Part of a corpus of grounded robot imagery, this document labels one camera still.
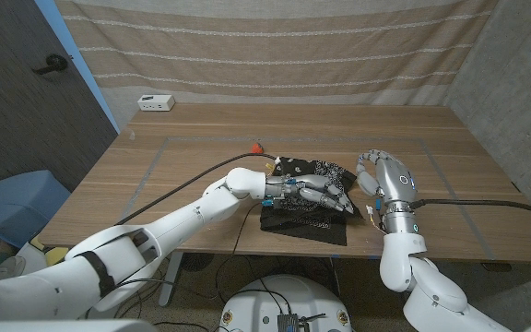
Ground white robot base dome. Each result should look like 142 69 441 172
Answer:
218 274 353 332

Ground white table leg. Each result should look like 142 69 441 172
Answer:
158 251 184 308

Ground dark round floor object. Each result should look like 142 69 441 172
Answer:
181 252 215 273

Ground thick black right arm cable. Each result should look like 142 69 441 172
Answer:
407 197 531 222

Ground black paisley bandana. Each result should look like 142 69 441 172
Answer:
259 156 366 247

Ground white power strip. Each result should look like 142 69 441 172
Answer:
136 94 176 113

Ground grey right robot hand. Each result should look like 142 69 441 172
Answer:
355 148 417 205

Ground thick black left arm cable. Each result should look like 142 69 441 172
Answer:
115 152 279 227

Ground black door handle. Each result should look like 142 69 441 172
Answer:
32 53 69 76

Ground blue door frame strip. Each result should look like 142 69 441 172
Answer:
33 0 122 135

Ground black table foot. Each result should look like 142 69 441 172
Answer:
479 261 514 273

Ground blue plastic bin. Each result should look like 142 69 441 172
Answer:
0 169 72 250

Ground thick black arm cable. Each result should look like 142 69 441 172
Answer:
115 152 279 227
407 197 531 222

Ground yellow floor item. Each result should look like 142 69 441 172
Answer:
29 235 69 267

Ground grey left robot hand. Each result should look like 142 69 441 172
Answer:
286 173 355 216

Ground small black electronics box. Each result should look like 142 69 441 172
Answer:
277 313 300 332

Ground beige striped backdrop cloth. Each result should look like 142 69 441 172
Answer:
55 0 500 106

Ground dark wood-grain door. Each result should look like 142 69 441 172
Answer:
0 0 119 193

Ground thin black cable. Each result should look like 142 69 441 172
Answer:
213 202 294 317

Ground tangled black floor cables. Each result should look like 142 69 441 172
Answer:
113 257 174 320

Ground white tagged right wrist wires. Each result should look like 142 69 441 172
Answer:
364 197 386 234

